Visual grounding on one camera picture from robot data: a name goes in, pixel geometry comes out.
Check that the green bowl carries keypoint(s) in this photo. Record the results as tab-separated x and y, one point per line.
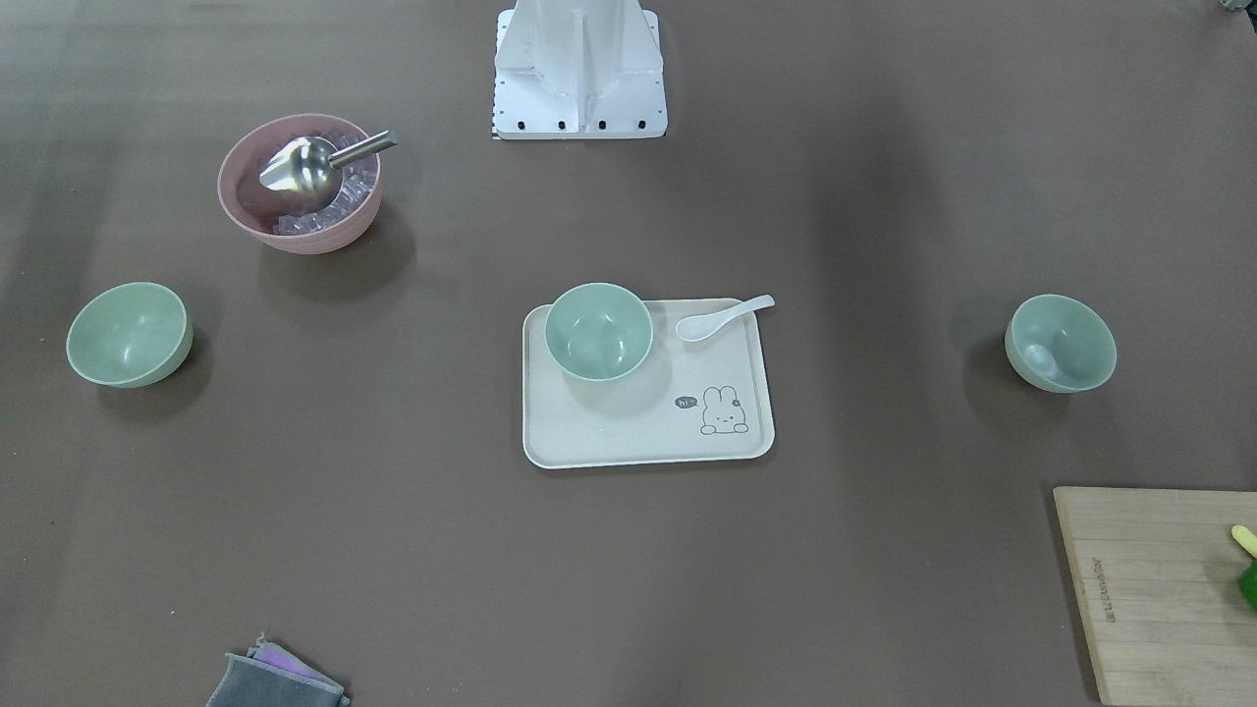
599	332
1060	345
130	336

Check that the green bowl on tray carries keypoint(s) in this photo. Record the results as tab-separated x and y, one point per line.
599	332

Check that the white ceramic spoon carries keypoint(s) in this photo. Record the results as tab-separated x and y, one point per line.
701	328

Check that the cream rabbit tray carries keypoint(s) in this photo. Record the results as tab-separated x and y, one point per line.
687	402

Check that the ice cubes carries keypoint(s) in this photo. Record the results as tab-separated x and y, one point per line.
300	217

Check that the pink bowl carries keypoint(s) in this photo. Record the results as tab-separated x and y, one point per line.
244	159

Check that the metal ice scoop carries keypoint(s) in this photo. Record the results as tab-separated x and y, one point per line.
311	166

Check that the grey folded cloth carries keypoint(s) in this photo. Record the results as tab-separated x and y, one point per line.
269	674

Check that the wooden cutting board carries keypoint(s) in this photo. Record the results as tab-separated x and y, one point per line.
1156	577

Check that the yellow plastic knife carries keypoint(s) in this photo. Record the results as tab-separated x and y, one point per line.
1245	538

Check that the green lime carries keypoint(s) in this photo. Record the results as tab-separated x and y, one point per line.
1247	583

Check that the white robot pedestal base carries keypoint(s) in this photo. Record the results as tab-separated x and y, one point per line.
591	70

